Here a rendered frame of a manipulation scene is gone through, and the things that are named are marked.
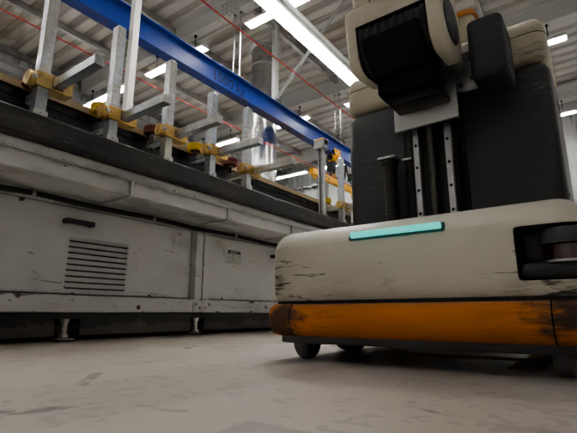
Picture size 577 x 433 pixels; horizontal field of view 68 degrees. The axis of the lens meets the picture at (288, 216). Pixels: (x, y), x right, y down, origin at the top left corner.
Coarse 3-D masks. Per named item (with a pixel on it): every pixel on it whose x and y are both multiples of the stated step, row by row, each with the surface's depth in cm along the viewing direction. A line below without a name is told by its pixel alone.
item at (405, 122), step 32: (384, 32) 94; (416, 32) 90; (480, 32) 96; (384, 64) 97; (416, 64) 95; (480, 64) 94; (512, 64) 98; (384, 96) 101; (416, 96) 101; (448, 96) 103; (416, 128) 109
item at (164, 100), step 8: (160, 96) 146; (168, 96) 146; (144, 104) 151; (152, 104) 148; (160, 104) 146; (168, 104) 146; (128, 112) 156; (136, 112) 153; (144, 112) 152; (152, 112) 152; (128, 120) 159; (96, 128) 167
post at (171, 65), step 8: (168, 64) 183; (176, 64) 185; (168, 72) 182; (176, 72) 184; (168, 80) 181; (168, 88) 180; (168, 112) 178; (168, 120) 177; (160, 144) 176; (168, 144) 176; (160, 152) 175; (168, 152) 175
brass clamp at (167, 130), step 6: (156, 126) 175; (162, 126) 174; (168, 126) 176; (156, 132) 174; (162, 132) 174; (168, 132) 176; (174, 132) 178; (174, 138) 178; (180, 138) 180; (186, 138) 183; (180, 144) 184
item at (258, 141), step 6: (252, 138) 187; (258, 138) 185; (234, 144) 193; (240, 144) 190; (246, 144) 188; (252, 144) 187; (258, 144) 187; (222, 150) 197; (228, 150) 194; (234, 150) 194; (240, 150) 194; (192, 156) 208; (198, 156) 206; (204, 156) 203; (192, 162) 209; (198, 162) 209
